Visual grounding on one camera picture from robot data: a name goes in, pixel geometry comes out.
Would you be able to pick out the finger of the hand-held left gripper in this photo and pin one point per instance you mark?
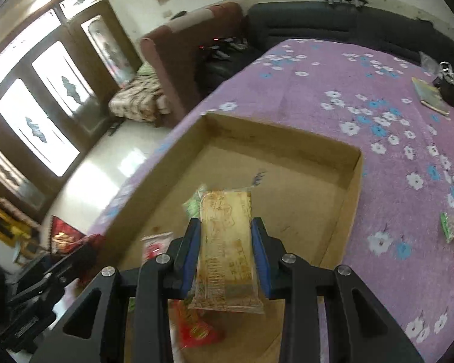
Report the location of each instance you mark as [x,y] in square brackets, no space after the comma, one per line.
[72,262]
[263,262]
[189,261]

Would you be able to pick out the large dark red snack packet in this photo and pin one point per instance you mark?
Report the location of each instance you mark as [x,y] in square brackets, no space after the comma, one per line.
[62,234]

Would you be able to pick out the small white red snack packet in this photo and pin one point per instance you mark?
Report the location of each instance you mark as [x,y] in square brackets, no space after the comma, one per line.
[155,245]

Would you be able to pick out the white green lime candy packet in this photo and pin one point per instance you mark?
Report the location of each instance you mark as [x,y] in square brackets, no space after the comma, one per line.
[193,206]

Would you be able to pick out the red snack packet yellow label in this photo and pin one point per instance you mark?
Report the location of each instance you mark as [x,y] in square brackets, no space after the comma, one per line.
[196,331]

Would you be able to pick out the brown cardboard box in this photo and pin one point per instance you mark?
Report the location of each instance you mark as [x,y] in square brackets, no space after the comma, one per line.
[280,181]

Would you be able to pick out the wooden glass door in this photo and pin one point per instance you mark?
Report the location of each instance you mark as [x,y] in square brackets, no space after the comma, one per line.
[94,102]

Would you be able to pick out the patterned blanket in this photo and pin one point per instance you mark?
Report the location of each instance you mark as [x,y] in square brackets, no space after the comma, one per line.
[140,98]

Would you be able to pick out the brown armchair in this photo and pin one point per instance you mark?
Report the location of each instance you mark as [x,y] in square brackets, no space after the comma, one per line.
[174,53]

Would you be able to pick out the black devices on seat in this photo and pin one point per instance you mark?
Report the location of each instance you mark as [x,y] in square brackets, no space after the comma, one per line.
[221,47]

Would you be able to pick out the purple floral tablecloth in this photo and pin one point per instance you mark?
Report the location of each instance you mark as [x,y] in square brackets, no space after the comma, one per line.
[401,94]

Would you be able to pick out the olive green book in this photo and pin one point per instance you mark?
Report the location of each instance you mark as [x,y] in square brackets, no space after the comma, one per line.
[429,94]

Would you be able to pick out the black sofa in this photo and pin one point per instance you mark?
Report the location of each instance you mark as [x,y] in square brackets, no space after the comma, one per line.
[306,19]

